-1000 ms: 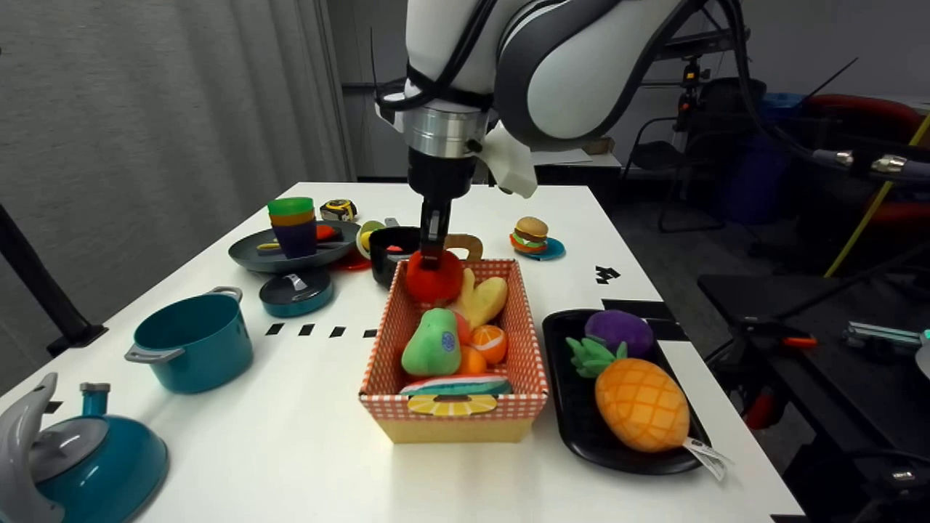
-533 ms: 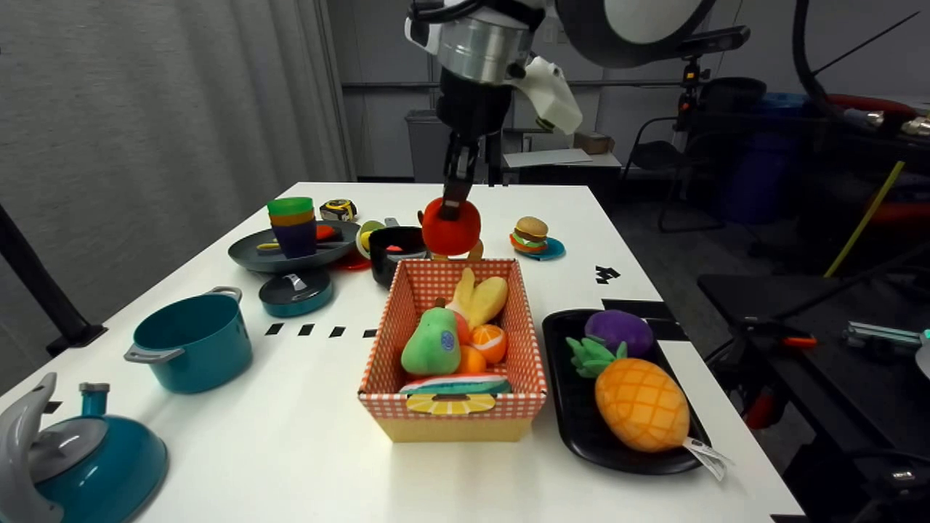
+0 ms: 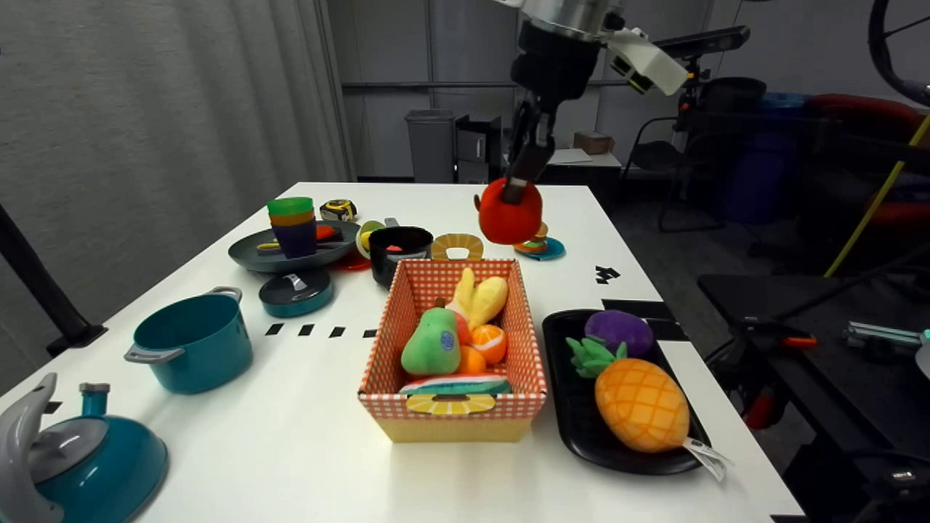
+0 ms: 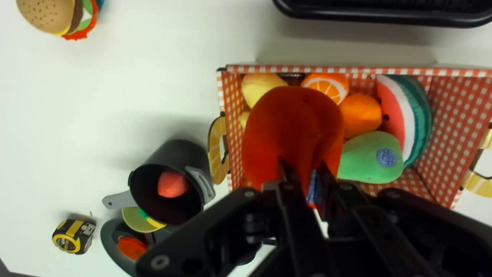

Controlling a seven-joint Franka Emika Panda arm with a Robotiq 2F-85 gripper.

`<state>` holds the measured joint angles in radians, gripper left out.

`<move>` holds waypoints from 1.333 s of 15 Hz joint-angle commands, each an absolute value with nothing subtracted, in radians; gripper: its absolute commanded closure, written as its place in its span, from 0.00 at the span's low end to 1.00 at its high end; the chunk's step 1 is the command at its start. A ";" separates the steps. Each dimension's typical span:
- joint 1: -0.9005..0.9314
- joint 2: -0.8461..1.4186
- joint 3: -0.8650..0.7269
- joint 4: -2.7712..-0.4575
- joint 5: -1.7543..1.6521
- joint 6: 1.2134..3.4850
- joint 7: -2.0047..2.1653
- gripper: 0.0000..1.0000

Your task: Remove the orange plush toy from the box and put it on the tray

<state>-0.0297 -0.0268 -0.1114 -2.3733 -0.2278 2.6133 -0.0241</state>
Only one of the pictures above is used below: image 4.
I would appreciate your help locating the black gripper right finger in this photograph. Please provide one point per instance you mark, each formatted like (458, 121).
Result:
(400, 230)

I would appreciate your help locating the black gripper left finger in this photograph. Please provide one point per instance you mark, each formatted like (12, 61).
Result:
(246, 230)

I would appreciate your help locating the red apple plush toy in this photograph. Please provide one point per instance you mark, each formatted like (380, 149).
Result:
(292, 127)

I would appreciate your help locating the green pear plush toy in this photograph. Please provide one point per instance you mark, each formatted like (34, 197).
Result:
(366, 161)

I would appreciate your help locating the red toy inside pot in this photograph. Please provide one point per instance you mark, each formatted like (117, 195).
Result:
(172, 184)

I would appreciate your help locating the black toy pot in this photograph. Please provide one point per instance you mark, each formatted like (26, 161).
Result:
(178, 153)

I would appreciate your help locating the yellow green toy disc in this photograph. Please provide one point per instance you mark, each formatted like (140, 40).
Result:
(135, 220)

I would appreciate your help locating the red toy on plate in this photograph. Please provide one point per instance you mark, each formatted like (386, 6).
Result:
(132, 246)

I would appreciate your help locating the watermelon slice plush toy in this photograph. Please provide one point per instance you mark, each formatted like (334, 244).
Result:
(404, 112)

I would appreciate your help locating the orange white checkered box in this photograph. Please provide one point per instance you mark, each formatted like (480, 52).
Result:
(455, 123)

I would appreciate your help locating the whole orange plush toy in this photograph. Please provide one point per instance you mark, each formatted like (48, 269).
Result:
(361, 115)

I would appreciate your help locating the grey toy plate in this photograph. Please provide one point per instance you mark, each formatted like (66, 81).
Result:
(109, 240)

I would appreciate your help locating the yellow banana plush toy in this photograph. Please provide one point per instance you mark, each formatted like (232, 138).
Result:
(261, 84)

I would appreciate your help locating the orange slice plush toy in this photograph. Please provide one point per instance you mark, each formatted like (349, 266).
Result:
(327, 84)

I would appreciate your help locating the black plastic tray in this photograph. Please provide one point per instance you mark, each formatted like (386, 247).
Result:
(384, 13)

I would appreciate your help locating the toy burger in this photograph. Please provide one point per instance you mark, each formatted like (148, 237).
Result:
(48, 13)

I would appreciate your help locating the yellow black tape measure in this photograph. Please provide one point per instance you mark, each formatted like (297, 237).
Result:
(72, 234)

